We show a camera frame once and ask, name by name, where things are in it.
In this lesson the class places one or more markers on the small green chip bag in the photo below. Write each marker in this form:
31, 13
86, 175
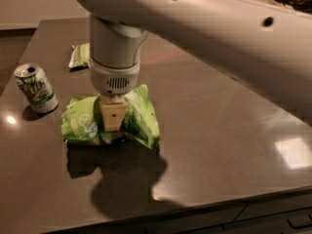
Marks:
80, 56

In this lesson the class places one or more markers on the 7up soda can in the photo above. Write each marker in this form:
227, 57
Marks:
35, 85

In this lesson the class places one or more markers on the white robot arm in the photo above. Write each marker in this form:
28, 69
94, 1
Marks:
265, 48

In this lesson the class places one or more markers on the black drawer handle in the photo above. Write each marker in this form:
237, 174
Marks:
300, 221

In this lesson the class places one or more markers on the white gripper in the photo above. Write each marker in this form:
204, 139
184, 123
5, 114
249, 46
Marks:
113, 78

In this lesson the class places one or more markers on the dark cabinet drawer front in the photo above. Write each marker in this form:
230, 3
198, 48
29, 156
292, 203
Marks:
267, 215

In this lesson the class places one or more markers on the large green rice chip bag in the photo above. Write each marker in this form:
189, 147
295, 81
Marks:
82, 120

